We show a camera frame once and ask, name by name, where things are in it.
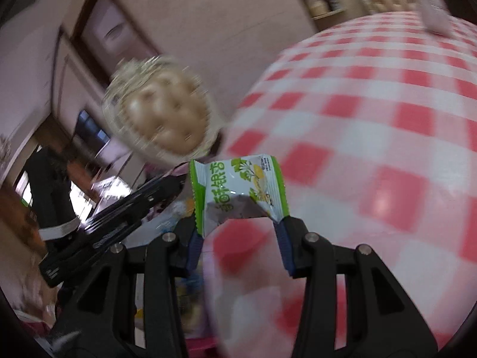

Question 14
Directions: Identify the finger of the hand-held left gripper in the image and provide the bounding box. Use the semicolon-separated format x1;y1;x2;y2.
78;173;187;234

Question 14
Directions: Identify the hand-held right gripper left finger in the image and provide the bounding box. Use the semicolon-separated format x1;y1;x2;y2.
48;214;204;358

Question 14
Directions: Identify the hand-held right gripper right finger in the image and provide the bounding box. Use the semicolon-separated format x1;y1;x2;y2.
274;216;438;358

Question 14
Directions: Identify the green white snack packet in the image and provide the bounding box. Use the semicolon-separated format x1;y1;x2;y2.
189;154;290;238

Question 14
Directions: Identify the red white checkered tablecloth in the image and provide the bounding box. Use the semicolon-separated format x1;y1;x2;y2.
203;9;477;358

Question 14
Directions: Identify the white powder bag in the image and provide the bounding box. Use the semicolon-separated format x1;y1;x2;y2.
306;0;325;18

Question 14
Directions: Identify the white floral teapot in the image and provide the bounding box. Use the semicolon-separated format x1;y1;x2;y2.
415;0;452;35

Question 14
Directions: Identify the dark wooden door frame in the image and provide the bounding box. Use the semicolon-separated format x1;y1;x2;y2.
71;0;162;80

